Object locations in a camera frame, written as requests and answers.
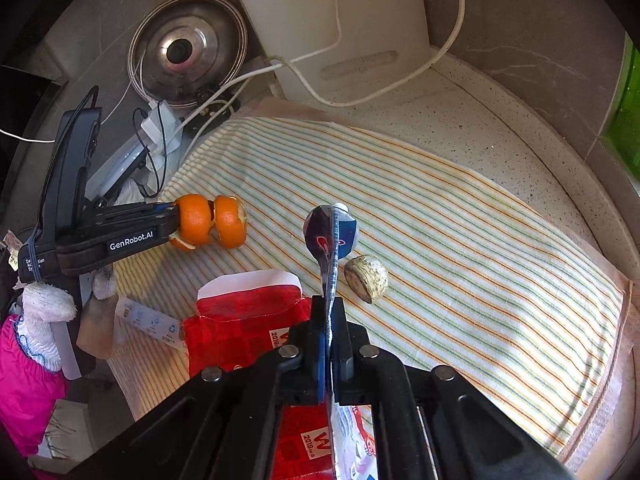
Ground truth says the blue foil wrapper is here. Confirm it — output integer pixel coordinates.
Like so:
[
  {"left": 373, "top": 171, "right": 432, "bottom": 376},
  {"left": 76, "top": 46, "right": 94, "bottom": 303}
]
[{"left": 304, "top": 202, "right": 378, "bottom": 480}]

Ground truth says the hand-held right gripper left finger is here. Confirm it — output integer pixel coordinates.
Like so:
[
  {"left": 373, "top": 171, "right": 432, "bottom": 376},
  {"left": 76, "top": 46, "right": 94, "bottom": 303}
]
[{"left": 75, "top": 296, "right": 331, "bottom": 480}]

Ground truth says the white charger plug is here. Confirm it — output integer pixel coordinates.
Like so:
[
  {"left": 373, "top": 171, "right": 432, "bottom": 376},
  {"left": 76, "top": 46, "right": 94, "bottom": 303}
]
[{"left": 141, "top": 110, "right": 162, "bottom": 143}]

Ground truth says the nut shell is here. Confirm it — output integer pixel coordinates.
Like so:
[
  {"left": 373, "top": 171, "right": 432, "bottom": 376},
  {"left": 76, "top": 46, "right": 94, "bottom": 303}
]
[{"left": 343, "top": 255, "right": 389, "bottom": 305}]

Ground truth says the long white label strip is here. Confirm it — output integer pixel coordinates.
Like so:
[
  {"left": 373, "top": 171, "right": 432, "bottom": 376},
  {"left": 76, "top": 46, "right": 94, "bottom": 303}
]
[{"left": 116, "top": 296, "right": 183, "bottom": 350}]

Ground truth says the striped cloth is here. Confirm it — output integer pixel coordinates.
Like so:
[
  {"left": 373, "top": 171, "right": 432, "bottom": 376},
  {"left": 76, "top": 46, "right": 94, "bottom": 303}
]
[{"left": 107, "top": 116, "right": 626, "bottom": 461}]

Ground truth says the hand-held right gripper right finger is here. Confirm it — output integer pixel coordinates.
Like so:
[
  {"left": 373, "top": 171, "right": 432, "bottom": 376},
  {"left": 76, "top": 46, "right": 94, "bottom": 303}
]
[{"left": 330, "top": 297, "right": 576, "bottom": 480}]

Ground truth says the ring light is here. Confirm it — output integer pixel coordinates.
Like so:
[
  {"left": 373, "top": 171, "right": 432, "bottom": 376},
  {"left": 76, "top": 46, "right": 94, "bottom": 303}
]
[{"left": 92, "top": 137, "right": 151, "bottom": 196}]

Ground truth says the metal pot lid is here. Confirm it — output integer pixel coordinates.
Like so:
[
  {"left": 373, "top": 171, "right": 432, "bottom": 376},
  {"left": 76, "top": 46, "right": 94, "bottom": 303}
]
[{"left": 127, "top": 0, "right": 248, "bottom": 110}]

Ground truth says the white charging cable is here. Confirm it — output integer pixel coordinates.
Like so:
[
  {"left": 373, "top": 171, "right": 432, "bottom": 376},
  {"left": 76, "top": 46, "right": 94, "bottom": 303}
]
[
  {"left": 185, "top": 0, "right": 466, "bottom": 146},
  {"left": 177, "top": 0, "right": 353, "bottom": 131}
]

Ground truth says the thin white cable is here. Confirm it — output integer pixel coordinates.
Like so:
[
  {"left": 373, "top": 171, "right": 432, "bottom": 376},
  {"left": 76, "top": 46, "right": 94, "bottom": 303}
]
[{"left": 0, "top": 50, "right": 151, "bottom": 145}]

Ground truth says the white cutting board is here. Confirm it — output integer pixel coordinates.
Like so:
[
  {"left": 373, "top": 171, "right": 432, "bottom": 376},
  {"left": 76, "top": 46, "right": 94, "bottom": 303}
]
[{"left": 218, "top": 0, "right": 432, "bottom": 106}]

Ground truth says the orange peel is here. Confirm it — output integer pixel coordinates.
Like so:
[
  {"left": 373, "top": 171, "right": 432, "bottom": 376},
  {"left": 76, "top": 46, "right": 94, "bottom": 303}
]
[{"left": 169, "top": 194, "right": 248, "bottom": 252}]

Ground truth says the red paper bag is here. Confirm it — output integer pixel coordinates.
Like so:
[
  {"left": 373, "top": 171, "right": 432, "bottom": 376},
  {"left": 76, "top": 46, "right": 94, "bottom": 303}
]
[{"left": 180, "top": 269, "right": 341, "bottom": 480}]

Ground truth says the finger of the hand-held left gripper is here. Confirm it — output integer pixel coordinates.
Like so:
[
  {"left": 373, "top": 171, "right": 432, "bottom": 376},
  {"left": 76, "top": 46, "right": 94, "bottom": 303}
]
[{"left": 82, "top": 200, "right": 183, "bottom": 236}]

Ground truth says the person's left hand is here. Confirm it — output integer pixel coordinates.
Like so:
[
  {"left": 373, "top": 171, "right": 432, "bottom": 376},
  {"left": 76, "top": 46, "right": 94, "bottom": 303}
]
[{"left": 12, "top": 266, "right": 118, "bottom": 373}]

